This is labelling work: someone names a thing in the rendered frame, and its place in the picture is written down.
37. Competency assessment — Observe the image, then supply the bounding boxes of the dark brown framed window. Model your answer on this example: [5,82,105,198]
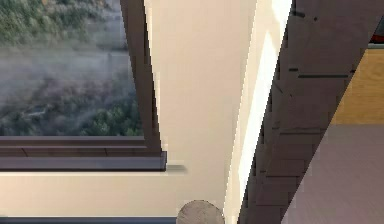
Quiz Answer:
[0,0,168,173]

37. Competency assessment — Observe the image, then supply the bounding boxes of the red and black object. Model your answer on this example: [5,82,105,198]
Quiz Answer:
[368,15,384,45]

